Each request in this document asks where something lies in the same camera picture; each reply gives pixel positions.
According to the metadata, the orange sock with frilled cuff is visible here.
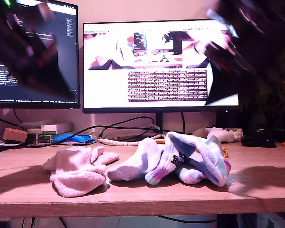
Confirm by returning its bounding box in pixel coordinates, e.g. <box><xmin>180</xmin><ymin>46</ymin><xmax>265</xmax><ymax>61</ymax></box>
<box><xmin>155</xmin><ymin>139</ymin><xmax>229</xmax><ymax>159</ymax></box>

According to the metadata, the tie-dye sock with lettering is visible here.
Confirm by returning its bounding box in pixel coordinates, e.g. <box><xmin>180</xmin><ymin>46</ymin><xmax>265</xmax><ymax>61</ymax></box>
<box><xmin>144</xmin><ymin>131</ymin><xmax>232</xmax><ymax>187</ymax></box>

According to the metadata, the pink fluffy sock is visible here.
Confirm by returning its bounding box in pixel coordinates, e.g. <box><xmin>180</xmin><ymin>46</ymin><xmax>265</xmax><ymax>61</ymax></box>
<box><xmin>42</xmin><ymin>154</ymin><xmax>107</xmax><ymax>198</ymax></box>
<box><xmin>54</xmin><ymin>145</ymin><xmax>120</xmax><ymax>172</ymax></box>

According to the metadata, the white lavender sock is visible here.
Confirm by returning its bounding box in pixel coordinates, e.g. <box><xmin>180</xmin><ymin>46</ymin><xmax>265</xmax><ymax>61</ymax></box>
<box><xmin>107</xmin><ymin>138</ymin><xmax>166</xmax><ymax>183</ymax></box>

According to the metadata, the dark monitor with code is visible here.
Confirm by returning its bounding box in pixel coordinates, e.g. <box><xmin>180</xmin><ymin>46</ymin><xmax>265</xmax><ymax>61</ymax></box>
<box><xmin>0</xmin><ymin>0</ymin><xmax>81</xmax><ymax>109</ymax></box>

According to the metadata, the white game controller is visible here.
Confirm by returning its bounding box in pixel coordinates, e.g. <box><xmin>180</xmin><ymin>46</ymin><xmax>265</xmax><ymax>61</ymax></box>
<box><xmin>192</xmin><ymin>126</ymin><xmax>243</xmax><ymax>144</ymax></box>

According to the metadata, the grey pouch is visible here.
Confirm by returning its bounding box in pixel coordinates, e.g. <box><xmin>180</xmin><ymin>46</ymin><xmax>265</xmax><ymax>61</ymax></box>
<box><xmin>20</xmin><ymin>119</ymin><xmax>53</xmax><ymax>129</ymax></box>

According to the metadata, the large monitor with white screen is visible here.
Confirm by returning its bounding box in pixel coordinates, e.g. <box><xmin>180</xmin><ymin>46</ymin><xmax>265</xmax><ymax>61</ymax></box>
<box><xmin>82</xmin><ymin>18</ymin><xmax>240</xmax><ymax>114</ymax></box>

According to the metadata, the white box with green label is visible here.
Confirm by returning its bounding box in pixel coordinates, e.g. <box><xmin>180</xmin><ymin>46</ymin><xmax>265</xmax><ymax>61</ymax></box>
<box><xmin>41</xmin><ymin>124</ymin><xmax>58</xmax><ymax>135</ymax></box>

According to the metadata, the stack of green boxes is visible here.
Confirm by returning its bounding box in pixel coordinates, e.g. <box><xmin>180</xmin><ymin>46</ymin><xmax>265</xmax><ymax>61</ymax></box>
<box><xmin>27</xmin><ymin>128</ymin><xmax>53</xmax><ymax>145</ymax></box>

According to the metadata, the blue packet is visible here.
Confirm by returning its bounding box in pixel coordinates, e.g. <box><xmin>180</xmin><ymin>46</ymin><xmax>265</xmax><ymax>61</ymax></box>
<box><xmin>51</xmin><ymin>133</ymin><xmax>97</xmax><ymax>145</ymax></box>

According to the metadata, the black monitor stand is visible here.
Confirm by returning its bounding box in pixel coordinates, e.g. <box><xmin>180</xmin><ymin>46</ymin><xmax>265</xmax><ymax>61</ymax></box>
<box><xmin>156</xmin><ymin>112</ymin><xmax>163</xmax><ymax>134</ymax></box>

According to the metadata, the black monitor cable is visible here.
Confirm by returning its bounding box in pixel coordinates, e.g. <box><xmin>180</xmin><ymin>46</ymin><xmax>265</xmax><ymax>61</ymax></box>
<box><xmin>162</xmin><ymin>112</ymin><xmax>186</xmax><ymax>135</ymax></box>

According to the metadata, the arm camera box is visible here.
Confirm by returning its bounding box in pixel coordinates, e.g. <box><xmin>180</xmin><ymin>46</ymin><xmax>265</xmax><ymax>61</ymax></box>
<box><xmin>35</xmin><ymin>2</ymin><xmax>55</xmax><ymax>22</ymax></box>
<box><xmin>205</xmin><ymin>8</ymin><xmax>239</xmax><ymax>38</ymax></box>

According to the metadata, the long black cable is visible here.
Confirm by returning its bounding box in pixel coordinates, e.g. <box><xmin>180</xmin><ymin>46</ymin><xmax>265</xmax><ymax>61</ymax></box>
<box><xmin>58</xmin><ymin>115</ymin><xmax>155</xmax><ymax>143</ymax></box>

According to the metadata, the white spiral cable wrap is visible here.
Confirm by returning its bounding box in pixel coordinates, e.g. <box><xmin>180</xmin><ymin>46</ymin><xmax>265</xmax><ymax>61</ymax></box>
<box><xmin>98</xmin><ymin>133</ymin><xmax>168</xmax><ymax>146</ymax></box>

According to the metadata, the looped black cable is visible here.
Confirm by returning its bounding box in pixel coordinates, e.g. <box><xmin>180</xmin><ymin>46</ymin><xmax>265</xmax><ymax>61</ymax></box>
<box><xmin>99</xmin><ymin>126</ymin><xmax>157</xmax><ymax>142</ymax></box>

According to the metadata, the black table frame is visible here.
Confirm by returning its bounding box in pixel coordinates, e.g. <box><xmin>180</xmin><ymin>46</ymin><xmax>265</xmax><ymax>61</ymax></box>
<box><xmin>216</xmin><ymin>213</ymin><xmax>238</xmax><ymax>228</ymax></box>

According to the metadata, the black cable under table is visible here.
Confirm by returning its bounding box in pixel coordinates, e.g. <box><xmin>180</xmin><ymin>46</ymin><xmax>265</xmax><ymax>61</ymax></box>
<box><xmin>156</xmin><ymin>215</ymin><xmax>218</xmax><ymax>224</ymax></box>

